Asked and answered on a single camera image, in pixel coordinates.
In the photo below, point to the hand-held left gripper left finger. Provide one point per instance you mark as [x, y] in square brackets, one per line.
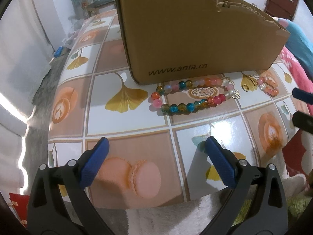
[94, 161]

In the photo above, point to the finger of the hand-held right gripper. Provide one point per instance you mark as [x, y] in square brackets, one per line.
[302, 120]
[303, 94]

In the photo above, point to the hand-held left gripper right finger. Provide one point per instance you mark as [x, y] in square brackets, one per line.
[220, 161]

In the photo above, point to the brown cardboard box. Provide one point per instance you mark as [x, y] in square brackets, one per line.
[195, 41]

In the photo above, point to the pink floral blanket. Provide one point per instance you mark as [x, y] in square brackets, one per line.
[297, 66]

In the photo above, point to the patterned tablecloth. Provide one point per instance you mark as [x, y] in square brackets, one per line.
[137, 127]

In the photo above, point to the teal pillow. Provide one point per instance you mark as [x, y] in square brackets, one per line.
[300, 39]

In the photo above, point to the white fluffy rug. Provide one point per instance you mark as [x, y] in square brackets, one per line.
[151, 220]

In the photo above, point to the green shaggy rug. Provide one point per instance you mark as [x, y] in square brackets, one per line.
[297, 206]

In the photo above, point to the red printed cloth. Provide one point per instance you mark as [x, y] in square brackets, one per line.
[17, 205]

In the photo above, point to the grey floor mat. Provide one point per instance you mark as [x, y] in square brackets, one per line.
[49, 78]

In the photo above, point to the small blue plastic item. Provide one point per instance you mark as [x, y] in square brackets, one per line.
[58, 52]

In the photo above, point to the clear plastic bag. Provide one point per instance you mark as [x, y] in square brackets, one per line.
[73, 38]

